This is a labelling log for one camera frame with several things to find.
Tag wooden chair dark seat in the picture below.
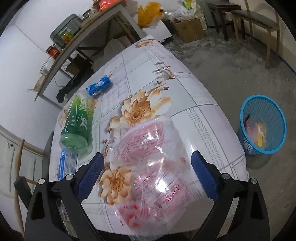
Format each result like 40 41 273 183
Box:
230 0 281 69

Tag blue white toothpaste box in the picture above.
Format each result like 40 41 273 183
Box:
57 148 78 181

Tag orange plastic bag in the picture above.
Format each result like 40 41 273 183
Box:
137 1 164 29

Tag grey metal pot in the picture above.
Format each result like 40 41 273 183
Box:
50 14 82 49

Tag green plastic bag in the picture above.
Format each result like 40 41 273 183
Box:
60 90 96 160

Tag black clothes under table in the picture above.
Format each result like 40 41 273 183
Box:
56 70 87 103

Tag dark wooden stool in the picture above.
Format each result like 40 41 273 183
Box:
206 1 241 41

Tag blue wrapper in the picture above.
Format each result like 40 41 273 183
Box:
85 74 113 96

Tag red plastic bag on shelf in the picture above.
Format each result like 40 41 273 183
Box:
99 0 120 11

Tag blue plastic trash basket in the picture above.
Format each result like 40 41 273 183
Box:
237 94 287 156

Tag cardboard box on floor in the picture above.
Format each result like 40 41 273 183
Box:
173 18 205 43

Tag floral tablecloth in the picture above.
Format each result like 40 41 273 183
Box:
48 34 250 236

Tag red snack bag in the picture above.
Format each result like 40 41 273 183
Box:
244 115 259 144

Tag clear pink printed plastic bag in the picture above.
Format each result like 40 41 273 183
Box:
107 116 206 236

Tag grey metal side table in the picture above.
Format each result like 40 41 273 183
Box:
33 0 147 110

